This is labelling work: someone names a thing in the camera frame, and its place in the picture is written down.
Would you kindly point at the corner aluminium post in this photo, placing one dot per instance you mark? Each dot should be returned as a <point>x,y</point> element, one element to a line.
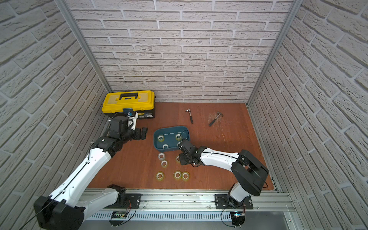
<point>67,14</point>
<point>295,6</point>

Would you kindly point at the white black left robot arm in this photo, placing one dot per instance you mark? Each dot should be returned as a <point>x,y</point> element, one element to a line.
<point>64,209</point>

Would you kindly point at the right circuit board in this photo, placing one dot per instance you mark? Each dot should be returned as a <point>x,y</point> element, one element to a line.
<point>237,218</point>

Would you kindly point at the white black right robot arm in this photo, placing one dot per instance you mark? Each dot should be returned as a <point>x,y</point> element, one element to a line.
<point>250,173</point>

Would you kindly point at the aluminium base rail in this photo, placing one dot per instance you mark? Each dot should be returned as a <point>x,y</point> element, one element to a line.
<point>194,205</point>

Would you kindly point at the teal plastic storage box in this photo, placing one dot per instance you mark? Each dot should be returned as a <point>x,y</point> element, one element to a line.
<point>169,134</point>

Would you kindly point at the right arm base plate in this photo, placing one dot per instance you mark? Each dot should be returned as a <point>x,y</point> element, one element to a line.
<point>221,201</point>

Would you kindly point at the red black ratchet wrench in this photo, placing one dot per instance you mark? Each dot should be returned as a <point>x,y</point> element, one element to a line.
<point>190,115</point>

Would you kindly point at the right corner aluminium post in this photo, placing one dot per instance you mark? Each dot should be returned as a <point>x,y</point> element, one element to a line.
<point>295,6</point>

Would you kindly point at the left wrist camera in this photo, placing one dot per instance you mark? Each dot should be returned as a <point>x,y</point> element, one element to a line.
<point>132,121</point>

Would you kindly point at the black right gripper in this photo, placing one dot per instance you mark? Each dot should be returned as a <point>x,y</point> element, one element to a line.
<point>182,162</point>

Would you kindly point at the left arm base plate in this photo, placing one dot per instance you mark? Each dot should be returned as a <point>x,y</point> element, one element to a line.
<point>133,200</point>

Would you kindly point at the yellow black toolbox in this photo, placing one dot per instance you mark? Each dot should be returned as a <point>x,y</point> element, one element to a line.
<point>130,103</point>

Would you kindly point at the left green circuit board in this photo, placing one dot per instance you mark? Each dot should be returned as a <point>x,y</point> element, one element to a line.
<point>119,215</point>

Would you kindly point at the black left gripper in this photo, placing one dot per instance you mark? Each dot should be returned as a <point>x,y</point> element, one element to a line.
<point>138,133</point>

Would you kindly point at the left corner aluminium post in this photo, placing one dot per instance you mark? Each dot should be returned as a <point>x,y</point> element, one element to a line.
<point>67,14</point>

